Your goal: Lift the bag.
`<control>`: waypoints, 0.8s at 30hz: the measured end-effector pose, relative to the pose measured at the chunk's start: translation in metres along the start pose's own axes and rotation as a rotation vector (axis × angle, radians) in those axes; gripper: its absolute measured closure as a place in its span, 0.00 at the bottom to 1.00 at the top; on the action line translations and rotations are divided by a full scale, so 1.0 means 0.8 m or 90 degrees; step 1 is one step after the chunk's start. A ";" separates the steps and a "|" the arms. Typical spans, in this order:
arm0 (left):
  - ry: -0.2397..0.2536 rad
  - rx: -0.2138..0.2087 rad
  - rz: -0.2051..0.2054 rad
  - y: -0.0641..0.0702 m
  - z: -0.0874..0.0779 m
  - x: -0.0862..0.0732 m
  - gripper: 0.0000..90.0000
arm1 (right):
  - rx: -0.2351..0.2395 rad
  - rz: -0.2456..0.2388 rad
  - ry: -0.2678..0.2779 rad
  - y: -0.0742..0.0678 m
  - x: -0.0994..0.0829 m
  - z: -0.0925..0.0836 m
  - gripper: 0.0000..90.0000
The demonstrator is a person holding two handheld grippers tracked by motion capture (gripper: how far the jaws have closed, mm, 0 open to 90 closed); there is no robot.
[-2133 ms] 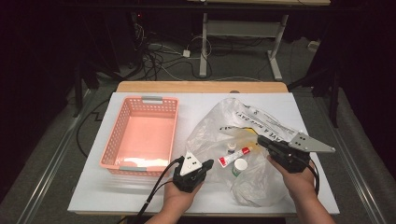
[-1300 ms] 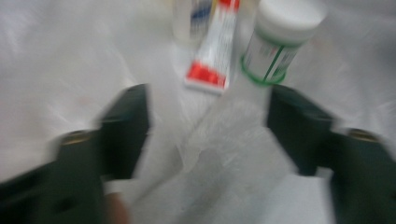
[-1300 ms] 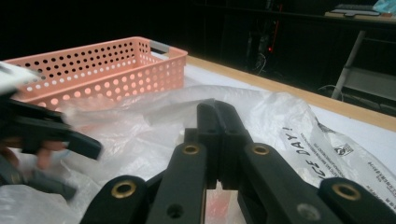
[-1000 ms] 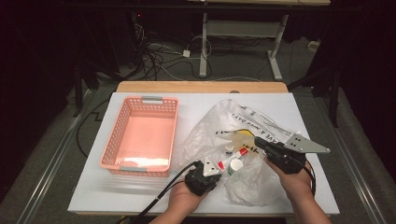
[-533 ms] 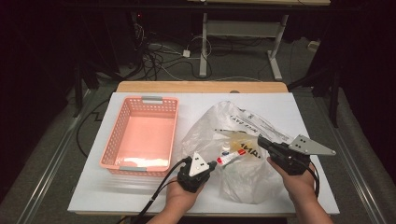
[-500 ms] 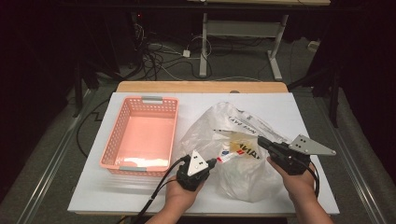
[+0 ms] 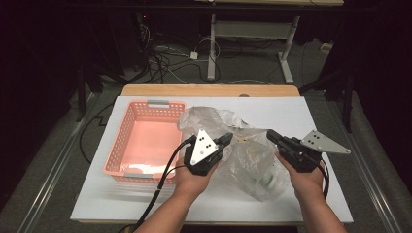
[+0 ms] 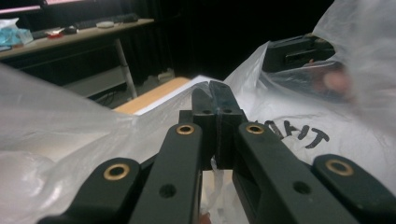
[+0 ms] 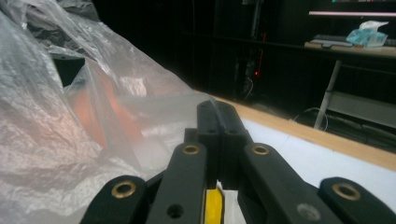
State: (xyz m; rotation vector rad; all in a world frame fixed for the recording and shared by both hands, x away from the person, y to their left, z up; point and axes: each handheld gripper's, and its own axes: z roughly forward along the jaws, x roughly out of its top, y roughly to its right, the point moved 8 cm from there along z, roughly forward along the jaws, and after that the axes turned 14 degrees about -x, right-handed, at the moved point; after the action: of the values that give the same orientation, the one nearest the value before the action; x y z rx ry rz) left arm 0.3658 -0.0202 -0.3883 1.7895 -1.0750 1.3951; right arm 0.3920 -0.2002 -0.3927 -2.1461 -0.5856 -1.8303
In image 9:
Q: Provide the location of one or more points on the white framed desk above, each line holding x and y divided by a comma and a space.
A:
327, 93

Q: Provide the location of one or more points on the clear printed plastic bag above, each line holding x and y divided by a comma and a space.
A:
37, 124

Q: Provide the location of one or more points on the blue and white tissue pack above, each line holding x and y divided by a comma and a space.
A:
367, 35

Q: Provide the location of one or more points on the computer monitor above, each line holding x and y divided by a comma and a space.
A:
351, 13

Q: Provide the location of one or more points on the grey keyboard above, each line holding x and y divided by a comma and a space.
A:
330, 41

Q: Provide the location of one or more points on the pink plastic basket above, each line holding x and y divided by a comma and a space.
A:
90, 115

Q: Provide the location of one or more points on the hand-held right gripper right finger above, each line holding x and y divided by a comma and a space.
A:
232, 130

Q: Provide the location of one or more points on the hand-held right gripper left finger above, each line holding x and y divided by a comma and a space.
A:
211, 124

